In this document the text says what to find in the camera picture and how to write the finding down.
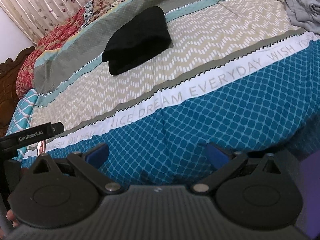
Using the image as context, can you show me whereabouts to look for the grey sweatshirt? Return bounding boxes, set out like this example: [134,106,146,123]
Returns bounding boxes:
[285,0,319,34]

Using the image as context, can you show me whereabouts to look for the teal patterned pillow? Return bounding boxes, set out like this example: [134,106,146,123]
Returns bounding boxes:
[4,87,39,160]

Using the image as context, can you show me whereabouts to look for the black pants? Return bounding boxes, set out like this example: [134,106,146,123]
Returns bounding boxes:
[101,6,171,76]

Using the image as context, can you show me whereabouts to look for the red floral quilt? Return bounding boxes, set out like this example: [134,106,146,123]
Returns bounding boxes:
[16,0,125,99]

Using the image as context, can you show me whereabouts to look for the smartphone on bed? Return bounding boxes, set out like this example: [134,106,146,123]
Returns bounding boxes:
[37,140,46,156]

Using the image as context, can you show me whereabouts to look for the patterned bedsheet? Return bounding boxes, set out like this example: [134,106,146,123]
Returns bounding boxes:
[30,0,319,185]

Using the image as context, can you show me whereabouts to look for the person's left hand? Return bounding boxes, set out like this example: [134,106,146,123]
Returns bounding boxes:
[6,210,20,228]

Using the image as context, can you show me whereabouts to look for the carved wooden headboard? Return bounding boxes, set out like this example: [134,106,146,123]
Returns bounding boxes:
[0,46,35,137]

